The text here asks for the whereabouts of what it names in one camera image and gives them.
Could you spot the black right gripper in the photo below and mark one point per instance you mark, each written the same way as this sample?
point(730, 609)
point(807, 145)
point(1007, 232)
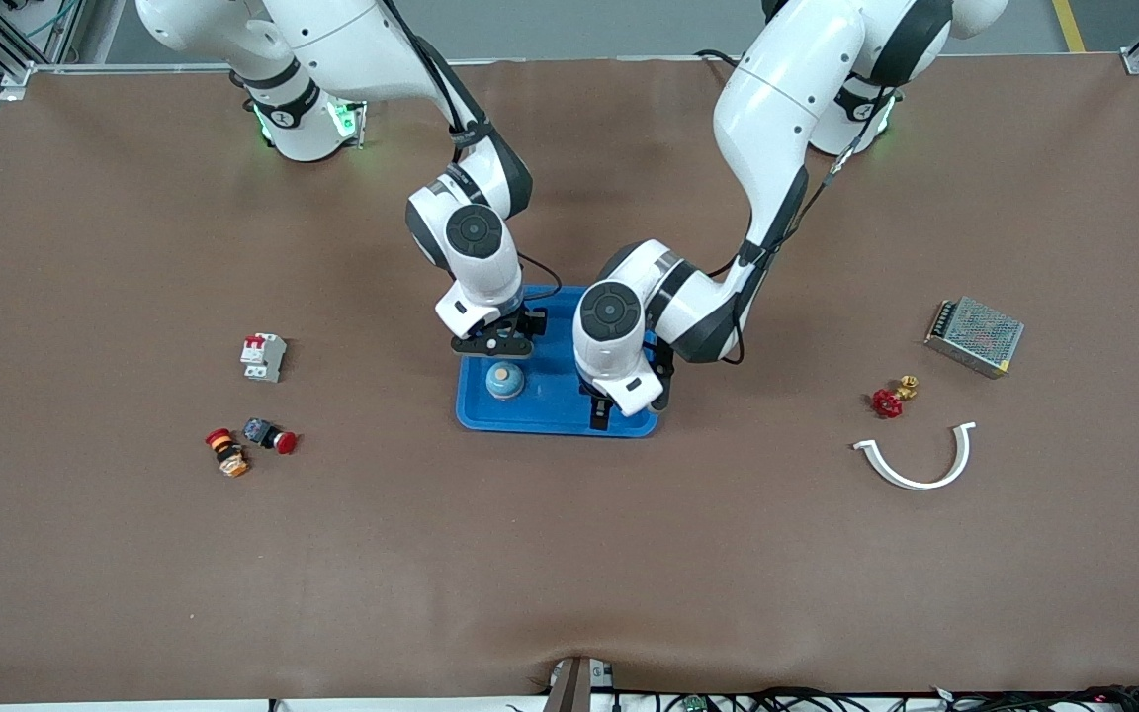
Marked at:
point(531, 322)

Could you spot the blue dome call bell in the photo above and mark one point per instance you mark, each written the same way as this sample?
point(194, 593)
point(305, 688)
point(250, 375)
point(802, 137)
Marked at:
point(505, 382)

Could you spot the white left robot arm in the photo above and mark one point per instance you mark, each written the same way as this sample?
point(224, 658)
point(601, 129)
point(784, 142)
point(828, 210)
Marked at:
point(777, 99)

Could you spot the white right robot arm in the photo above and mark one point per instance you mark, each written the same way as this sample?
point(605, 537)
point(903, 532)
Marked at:
point(471, 237)

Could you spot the blue plastic tray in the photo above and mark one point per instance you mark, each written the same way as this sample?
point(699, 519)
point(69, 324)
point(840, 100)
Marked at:
point(550, 410)

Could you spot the red mushroom push button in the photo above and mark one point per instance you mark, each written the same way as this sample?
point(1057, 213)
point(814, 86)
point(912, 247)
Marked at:
point(271, 435)

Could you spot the white half-round pipe clamp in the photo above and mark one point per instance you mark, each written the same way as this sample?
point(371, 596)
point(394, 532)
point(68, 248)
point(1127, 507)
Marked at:
point(916, 484)

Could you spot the metal mesh power supply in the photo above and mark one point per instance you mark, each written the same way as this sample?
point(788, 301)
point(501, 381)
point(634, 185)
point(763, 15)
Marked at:
point(975, 336)

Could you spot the white circuit breaker red switch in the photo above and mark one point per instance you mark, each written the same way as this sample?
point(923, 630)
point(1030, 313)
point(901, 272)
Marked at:
point(263, 358)

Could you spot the grey metal bracket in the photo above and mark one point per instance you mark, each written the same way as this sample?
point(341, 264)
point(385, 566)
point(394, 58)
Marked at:
point(574, 687)

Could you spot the orange emergency stop switch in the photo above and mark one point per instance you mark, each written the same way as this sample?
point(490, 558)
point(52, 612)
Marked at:
point(227, 453)

